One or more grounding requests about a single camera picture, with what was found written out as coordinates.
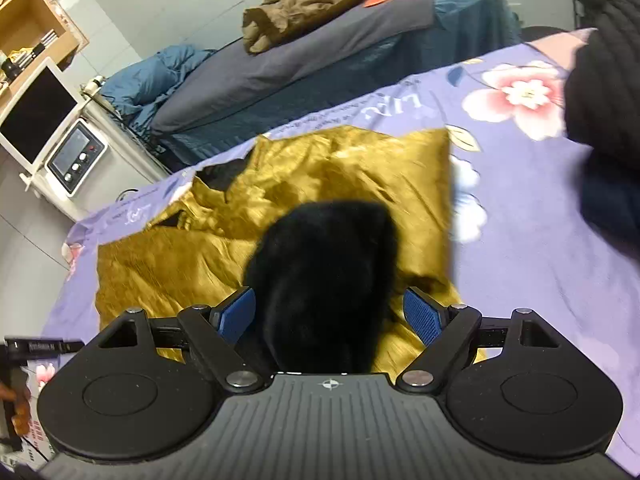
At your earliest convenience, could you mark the navy cloth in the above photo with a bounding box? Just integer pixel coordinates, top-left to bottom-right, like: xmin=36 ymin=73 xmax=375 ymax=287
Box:
xmin=575 ymin=152 xmax=640 ymax=257

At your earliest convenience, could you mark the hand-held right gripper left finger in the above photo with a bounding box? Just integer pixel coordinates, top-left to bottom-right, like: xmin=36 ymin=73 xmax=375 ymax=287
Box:
xmin=96 ymin=285 xmax=271 ymax=395

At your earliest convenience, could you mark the dark blue bed cover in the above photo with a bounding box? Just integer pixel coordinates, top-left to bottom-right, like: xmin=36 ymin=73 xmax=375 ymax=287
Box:
xmin=157 ymin=0 xmax=524 ymax=173

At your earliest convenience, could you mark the black quilted garment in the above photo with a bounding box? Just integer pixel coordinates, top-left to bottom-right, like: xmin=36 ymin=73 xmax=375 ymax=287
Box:
xmin=564 ymin=0 xmax=640 ymax=167

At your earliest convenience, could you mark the blue duvet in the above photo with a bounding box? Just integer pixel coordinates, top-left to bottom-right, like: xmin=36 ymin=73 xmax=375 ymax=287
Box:
xmin=100 ymin=45 xmax=217 ymax=134

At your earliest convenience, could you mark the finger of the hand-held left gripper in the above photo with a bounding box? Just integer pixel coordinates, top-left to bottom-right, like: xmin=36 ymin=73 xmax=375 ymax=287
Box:
xmin=4 ymin=338 xmax=85 ymax=356

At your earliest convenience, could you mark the person's left hand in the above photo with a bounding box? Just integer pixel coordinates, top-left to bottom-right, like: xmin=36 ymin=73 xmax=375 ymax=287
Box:
xmin=0 ymin=381 xmax=32 ymax=437

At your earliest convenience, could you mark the white cabinet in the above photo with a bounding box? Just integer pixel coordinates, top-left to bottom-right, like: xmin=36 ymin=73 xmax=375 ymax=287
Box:
xmin=30 ymin=95 xmax=173 ymax=224

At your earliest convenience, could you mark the gold jacket with black fur cuffs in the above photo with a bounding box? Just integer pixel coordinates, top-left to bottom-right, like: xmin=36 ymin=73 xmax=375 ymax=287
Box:
xmin=95 ymin=127 xmax=488 ymax=376

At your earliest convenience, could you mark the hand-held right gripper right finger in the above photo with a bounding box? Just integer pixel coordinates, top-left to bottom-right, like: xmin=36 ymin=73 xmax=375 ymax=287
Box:
xmin=395 ymin=287 xmax=561 ymax=394

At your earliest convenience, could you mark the purple floral bedsheet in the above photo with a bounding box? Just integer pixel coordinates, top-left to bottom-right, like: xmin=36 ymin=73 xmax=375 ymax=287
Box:
xmin=42 ymin=27 xmax=640 ymax=476

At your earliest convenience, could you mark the white control device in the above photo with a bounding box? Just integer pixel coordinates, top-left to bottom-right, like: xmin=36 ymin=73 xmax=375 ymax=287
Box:
xmin=45 ymin=119 xmax=109 ymax=197

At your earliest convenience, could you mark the wooden shelf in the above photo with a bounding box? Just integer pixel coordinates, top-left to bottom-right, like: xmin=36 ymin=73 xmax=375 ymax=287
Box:
xmin=0 ymin=0 xmax=82 ymax=96

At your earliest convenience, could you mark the brown jacket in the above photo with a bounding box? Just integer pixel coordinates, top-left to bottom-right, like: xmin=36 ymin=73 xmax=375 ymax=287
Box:
xmin=242 ymin=0 xmax=401 ymax=56

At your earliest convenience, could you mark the grey bed blanket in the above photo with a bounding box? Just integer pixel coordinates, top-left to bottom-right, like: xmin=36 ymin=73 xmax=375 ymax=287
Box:
xmin=150 ymin=0 xmax=436 ymax=137

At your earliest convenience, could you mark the white framed monitor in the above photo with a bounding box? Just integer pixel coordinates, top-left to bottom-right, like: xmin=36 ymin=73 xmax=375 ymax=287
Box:
xmin=0 ymin=57 xmax=84 ymax=191

